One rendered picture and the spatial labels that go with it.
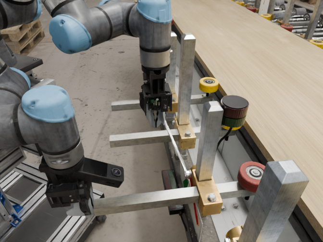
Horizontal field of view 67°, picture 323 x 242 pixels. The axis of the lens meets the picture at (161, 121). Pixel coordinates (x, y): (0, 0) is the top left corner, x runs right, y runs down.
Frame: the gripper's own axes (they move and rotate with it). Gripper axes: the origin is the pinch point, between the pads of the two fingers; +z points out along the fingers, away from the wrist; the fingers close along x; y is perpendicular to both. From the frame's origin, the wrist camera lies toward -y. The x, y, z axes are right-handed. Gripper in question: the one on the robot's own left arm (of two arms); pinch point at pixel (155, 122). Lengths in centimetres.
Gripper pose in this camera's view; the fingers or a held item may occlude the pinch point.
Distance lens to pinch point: 75.2
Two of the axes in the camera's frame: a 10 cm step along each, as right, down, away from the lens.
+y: 1.5, 5.9, -7.9
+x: 9.9, -0.9, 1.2
